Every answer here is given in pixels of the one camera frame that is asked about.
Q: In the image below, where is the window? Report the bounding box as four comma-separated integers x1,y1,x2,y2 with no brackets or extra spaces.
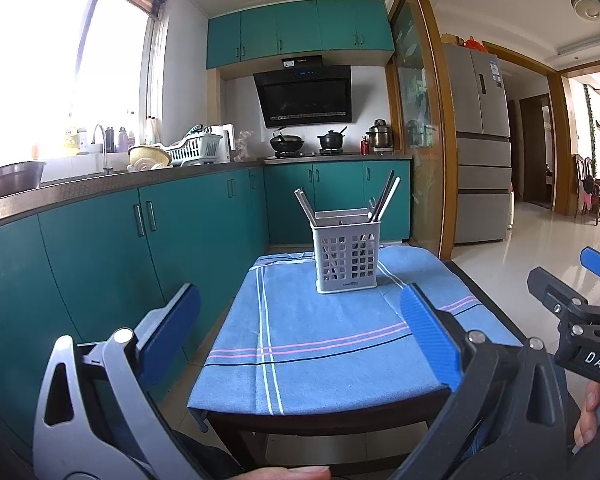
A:
0,0,167,161

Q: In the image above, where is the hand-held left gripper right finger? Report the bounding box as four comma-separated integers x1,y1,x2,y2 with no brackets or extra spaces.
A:
390,284,582,480

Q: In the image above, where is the steel basin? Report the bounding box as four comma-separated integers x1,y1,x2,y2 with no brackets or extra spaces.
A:
0,160,47,200

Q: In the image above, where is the white kettle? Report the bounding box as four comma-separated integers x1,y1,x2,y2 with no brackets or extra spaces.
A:
214,124,237,164

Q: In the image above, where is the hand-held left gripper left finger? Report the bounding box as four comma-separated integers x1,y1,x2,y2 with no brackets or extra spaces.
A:
32,284,202,480

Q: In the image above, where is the clear plastic bag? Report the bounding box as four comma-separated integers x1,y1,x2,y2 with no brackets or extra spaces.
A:
234,130,257,162

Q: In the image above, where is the grey plastic utensil holder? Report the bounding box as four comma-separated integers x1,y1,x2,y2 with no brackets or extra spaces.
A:
311,208,380,295

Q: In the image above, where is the steel stock pot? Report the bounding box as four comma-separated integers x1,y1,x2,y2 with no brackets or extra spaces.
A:
367,119,394,154

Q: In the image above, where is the gas stove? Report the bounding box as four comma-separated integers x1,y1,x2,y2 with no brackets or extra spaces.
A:
264,149,362,162

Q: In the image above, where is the black range hood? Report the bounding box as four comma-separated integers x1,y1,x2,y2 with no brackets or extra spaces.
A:
253,55,354,129

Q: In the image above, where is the teal wall cabinet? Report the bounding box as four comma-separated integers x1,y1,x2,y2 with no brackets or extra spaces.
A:
206,0,397,71

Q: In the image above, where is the white dish rack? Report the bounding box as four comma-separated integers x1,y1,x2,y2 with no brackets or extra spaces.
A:
167,132,224,167

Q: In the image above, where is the black wok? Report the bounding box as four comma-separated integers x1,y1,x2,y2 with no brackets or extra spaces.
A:
269,127,306,154

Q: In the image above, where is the dark wooden table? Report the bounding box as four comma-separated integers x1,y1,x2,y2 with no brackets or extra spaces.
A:
199,246,527,472

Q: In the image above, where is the wooden doorway frame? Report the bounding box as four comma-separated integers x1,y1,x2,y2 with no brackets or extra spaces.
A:
484,41,575,217

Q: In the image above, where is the black cooking pot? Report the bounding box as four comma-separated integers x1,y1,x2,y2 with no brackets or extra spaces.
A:
317,127,349,151

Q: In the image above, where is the glass sliding door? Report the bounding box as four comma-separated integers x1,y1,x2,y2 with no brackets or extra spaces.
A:
385,0,456,261

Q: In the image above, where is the blue striped table cloth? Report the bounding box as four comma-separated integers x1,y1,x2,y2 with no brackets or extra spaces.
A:
187,245,524,417

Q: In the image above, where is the white chopstick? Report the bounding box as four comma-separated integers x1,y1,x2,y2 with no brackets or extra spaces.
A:
300,188,321,225
377,176,402,222
294,189,318,228

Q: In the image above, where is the steel countertop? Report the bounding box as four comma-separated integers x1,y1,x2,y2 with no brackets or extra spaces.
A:
0,157,414,234

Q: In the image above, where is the silver refrigerator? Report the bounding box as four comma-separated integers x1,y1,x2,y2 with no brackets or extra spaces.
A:
442,42,512,246

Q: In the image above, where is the wooden chair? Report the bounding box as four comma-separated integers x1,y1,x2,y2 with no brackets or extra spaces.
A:
573,153,600,225

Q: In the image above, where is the person's right hand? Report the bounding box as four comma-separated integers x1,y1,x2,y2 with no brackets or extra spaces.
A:
572,381,600,454

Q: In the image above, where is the steel faucet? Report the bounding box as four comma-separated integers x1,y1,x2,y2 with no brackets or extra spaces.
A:
92,123,115,176

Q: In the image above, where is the yellow plastic colander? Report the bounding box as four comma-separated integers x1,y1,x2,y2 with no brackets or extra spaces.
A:
128,144,173,170

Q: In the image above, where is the person's left hand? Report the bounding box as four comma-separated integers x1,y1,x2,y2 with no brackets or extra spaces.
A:
237,466,332,480

